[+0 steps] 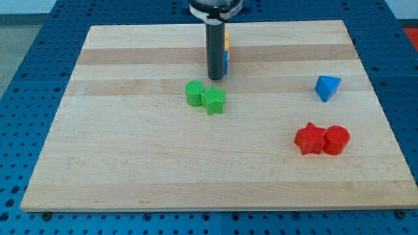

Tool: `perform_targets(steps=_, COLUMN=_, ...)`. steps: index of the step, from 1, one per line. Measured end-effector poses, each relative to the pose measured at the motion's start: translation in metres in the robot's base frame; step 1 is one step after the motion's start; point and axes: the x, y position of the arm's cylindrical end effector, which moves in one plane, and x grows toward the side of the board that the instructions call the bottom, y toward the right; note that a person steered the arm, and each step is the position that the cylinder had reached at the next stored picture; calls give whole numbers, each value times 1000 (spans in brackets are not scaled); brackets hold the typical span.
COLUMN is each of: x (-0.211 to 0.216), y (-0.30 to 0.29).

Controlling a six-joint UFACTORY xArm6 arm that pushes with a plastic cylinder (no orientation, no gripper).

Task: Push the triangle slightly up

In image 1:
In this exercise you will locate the yellow block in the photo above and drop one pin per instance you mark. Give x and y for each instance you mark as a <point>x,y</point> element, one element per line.
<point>227,41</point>

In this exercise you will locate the blue block behind rod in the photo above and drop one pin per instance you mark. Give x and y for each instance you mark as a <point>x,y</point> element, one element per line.
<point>226,62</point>

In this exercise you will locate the green cylinder block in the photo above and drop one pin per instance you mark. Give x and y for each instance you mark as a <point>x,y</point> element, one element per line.
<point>193,90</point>

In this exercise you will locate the round black white mount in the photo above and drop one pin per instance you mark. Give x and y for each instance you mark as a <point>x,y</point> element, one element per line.
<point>215,10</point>

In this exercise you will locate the red star block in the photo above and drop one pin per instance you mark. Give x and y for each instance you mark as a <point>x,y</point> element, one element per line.
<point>310,139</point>

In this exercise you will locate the green star block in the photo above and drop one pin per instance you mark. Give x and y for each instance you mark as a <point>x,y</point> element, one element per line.
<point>213,100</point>

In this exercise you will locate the red cylinder block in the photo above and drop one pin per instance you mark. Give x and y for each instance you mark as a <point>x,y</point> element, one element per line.
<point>336,139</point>

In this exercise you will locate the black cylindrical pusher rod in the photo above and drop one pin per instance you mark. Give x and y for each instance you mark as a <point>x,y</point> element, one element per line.
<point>215,50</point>

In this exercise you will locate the blue triangle block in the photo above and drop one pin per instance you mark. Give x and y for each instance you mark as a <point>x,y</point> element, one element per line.
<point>326,87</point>

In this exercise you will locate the wooden board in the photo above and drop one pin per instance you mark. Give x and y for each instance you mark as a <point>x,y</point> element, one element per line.
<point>124,139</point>

